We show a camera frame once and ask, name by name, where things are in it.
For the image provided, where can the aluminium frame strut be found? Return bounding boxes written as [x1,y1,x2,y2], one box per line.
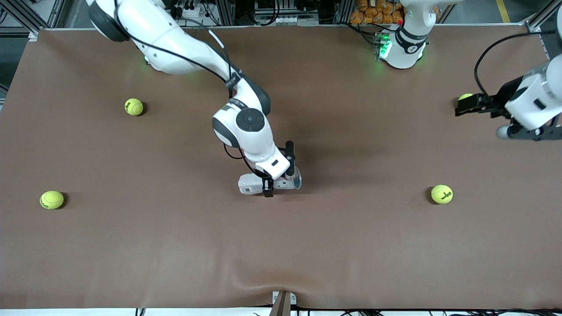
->
[526,0,555,35]
[4,0,41,36]

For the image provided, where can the brown table cover cloth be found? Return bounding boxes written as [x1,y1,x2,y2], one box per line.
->
[0,25,562,310]

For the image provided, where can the white connector strip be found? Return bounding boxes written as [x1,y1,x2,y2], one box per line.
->
[273,15,320,25]

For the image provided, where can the white blue tennis ball can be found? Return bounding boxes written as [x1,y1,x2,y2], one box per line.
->
[238,166,303,195]

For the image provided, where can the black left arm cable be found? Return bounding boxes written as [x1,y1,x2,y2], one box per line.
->
[473,30,549,98]

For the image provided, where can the white power strip black plugs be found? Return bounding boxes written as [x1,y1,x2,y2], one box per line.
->
[178,4,203,19]

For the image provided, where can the pile of orange items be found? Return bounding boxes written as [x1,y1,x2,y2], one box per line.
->
[350,0,404,25]

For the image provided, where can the green-lit arm base box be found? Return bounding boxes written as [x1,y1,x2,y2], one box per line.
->
[374,32,393,61]

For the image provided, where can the grey bracket with brown post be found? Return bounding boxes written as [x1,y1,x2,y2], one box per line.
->
[271,291,297,316]

